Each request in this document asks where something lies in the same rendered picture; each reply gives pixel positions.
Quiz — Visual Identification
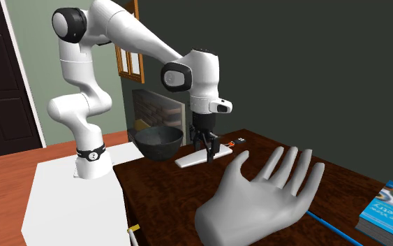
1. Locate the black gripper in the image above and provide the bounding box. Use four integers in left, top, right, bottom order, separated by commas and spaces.
189, 112, 221, 164

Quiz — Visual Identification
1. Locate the white flat tablet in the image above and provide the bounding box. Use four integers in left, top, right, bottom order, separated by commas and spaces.
175, 143, 234, 169

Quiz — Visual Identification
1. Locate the small black orange stick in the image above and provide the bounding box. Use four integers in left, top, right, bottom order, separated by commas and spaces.
228, 137, 247, 148

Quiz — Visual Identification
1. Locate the dark grey bowl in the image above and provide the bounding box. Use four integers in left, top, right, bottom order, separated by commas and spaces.
134, 126, 185, 162

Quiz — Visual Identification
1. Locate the dark wooden table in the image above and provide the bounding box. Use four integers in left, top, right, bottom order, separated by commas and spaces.
112, 128, 387, 246

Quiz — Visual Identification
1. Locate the brick fireplace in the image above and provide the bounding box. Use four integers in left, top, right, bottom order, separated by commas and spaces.
126, 89, 187, 145

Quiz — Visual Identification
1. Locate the white hand sculpture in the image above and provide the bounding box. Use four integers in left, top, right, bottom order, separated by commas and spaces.
194, 146, 326, 246

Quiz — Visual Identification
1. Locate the wooden framed window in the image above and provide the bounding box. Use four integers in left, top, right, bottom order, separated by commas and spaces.
114, 0, 146, 85

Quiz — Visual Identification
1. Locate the white yellow marker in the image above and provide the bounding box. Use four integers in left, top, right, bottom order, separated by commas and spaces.
126, 224, 141, 246

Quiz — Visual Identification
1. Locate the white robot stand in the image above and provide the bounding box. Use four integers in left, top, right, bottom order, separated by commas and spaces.
20, 141, 146, 246

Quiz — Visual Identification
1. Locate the blue pen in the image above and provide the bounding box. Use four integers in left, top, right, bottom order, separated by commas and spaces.
305, 210, 364, 246

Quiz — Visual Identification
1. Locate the blue book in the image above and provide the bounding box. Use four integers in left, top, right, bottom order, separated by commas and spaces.
354, 180, 393, 246

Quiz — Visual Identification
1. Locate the dark brown door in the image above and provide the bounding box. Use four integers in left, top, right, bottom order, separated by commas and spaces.
0, 0, 45, 161

